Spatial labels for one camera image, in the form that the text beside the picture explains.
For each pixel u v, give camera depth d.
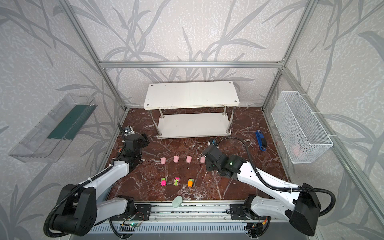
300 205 0.39
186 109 1.20
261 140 0.96
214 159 0.56
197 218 0.73
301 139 0.61
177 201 0.75
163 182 0.81
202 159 0.91
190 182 0.81
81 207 0.41
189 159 0.91
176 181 0.81
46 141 0.63
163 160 0.91
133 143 0.65
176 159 0.91
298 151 0.73
